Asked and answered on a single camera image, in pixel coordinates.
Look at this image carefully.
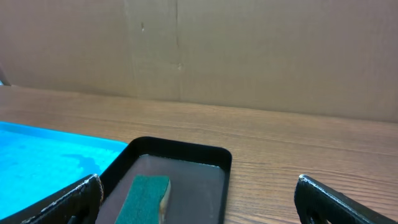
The green and yellow sponge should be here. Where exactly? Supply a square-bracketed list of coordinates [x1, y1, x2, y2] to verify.
[115, 175, 171, 224]

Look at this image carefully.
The teal plastic tray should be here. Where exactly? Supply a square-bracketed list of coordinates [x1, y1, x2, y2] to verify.
[1, 122, 127, 218]

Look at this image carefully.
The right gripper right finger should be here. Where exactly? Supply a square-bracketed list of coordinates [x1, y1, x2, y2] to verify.
[294, 174, 397, 224]

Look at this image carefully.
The black water tray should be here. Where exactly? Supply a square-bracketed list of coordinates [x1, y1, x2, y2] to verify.
[0, 136, 233, 224]

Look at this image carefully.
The brown cardboard backdrop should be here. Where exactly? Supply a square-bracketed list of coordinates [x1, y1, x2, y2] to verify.
[1, 0, 397, 122]

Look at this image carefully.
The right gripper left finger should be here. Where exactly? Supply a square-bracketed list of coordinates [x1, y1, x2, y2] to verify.
[20, 173, 104, 224]

